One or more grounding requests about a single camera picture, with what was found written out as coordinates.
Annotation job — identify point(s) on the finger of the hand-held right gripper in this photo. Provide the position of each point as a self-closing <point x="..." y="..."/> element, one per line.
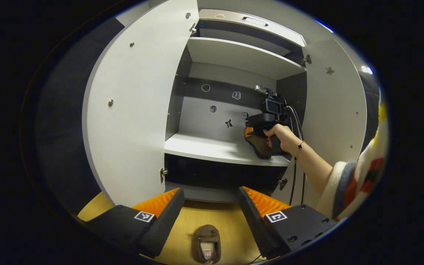
<point x="248" y="132"/>

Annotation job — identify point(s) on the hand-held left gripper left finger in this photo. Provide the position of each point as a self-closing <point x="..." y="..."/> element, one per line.
<point x="164" y="224"/>

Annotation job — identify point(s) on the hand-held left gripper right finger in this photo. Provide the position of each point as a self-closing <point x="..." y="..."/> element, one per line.
<point x="258" y="226"/>

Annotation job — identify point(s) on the brown fuzzy shoe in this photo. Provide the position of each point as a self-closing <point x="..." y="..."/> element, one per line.
<point x="260" y="147"/>
<point x="206" y="243"/>

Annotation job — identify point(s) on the white shoe cabinet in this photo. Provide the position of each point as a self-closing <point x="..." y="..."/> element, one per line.
<point x="212" y="121"/>

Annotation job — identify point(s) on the white shoe cabinet door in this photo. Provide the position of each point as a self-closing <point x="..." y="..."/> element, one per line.
<point x="138" y="110"/>
<point x="333" y="110"/>

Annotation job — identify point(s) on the white cabinet shelf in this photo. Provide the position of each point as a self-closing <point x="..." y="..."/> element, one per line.
<point x="212" y="149"/>
<point x="234" y="55"/>

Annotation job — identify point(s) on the metal door hinge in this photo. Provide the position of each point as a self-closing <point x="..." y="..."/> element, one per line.
<point x="163" y="173"/>
<point x="306" y="60"/>
<point x="282" y="183"/>
<point x="193" y="28"/>

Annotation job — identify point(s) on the black backdrop cloth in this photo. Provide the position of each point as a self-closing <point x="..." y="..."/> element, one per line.
<point x="370" y="110"/>
<point x="61" y="129"/>

